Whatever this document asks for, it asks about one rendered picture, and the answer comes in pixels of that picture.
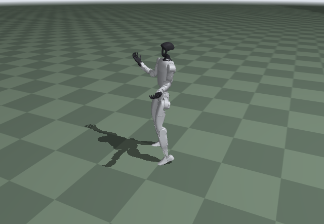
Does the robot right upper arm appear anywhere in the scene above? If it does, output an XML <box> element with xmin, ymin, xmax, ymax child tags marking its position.
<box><xmin>150</xmin><ymin>58</ymin><xmax>161</xmax><ymax>77</ymax></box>

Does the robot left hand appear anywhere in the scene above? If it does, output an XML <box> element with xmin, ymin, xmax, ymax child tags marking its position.
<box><xmin>149</xmin><ymin>92</ymin><xmax>162</xmax><ymax>99</ymax></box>

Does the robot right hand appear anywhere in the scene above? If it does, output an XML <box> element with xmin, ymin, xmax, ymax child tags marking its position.
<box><xmin>133</xmin><ymin>52</ymin><xmax>142</xmax><ymax>66</ymax></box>

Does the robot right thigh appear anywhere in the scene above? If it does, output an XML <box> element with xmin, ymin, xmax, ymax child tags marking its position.
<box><xmin>151</xmin><ymin>99</ymin><xmax>159</xmax><ymax>122</ymax></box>

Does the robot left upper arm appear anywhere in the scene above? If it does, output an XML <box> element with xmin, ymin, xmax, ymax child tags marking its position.
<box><xmin>163</xmin><ymin>63</ymin><xmax>176</xmax><ymax>86</ymax></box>

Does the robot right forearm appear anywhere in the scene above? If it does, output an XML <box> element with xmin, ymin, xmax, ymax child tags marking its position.
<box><xmin>139</xmin><ymin>62</ymin><xmax>153</xmax><ymax>74</ymax></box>

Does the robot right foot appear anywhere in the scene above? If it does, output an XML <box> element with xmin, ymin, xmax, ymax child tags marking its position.
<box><xmin>152</xmin><ymin>141</ymin><xmax>160</xmax><ymax>146</ymax></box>

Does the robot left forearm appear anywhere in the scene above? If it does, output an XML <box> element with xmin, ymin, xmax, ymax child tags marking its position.
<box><xmin>156</xmin><ymin>83</ymin><xmax>171</xmax><ymax>94</ymax></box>

